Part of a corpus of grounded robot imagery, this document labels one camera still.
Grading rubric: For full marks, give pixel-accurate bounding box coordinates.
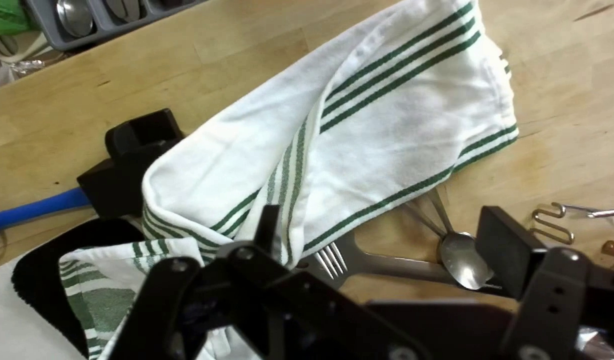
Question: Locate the blue tool handle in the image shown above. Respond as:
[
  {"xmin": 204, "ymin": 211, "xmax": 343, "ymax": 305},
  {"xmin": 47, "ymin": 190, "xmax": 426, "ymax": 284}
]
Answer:
[{"xmin": 0, "ymin": 185, "xmax": 94, "ymax": 236}]

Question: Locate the crumpled plastic bag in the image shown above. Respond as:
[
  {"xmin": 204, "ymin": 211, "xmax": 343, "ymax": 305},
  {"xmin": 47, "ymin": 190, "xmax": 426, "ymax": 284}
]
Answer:
[{"xmin": 0, "ymin": 0, "xmax": 54, "ymax": 92}]

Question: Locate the silver fork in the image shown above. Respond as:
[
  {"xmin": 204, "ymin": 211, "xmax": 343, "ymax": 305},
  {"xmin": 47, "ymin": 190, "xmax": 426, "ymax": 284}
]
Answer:
[{"xmin": 313, "ymin": 232, "xmax": 455, "ymax": 285}]

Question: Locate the gray cutlery tray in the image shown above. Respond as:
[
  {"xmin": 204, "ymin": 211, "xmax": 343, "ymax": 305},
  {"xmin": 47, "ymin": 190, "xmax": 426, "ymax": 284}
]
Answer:
[{"xmin": 22, "ymin": 0, "xmax": 209, "ymax": 53}]

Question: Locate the wooden kitchen island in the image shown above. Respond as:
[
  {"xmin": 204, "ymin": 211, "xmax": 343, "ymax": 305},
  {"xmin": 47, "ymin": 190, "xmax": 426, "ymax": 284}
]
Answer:
[{"xmin": 0, "ymin": 0, "xmax": 614, "ymax": 360}]

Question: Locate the white green striped towel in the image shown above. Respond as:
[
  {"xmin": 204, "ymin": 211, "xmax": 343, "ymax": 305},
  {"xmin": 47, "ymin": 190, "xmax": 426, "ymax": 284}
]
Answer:
[{"xmin": 56, "ymin": 0, "xmax": 523, "ymax": 360}]

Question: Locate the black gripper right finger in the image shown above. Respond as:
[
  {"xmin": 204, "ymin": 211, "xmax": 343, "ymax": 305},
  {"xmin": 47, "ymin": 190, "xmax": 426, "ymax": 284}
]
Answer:
[{"xmin": 474, "ymin": 204, "xmax": 614, "ymax": 360}]

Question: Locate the metal wire hook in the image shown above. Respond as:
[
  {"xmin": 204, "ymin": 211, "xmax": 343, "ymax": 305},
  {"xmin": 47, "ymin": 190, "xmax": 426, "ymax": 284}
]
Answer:
[{"xmin": 531, "ymin": 199, "xmax": 614, "ymax": 246}]

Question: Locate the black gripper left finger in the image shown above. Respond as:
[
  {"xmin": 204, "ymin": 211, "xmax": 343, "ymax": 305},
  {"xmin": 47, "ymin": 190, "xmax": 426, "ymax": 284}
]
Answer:
[{"xmin": 108, "ymin": 204, "xmax": 429, "ymax": 360}]

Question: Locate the silver spoon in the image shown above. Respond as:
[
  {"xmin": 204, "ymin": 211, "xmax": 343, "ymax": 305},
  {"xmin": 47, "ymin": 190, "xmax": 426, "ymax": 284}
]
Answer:
[
  {"xmin": 103, "ymin": 0, "xmax": 145, "ymax": 23},
  {"xmin": 405, "ymin": 187, "xmax": 499, "ymax": 294},
  {"xmin": 54, "ymin": 0, "xmax": 98, "ymax": 38}
]

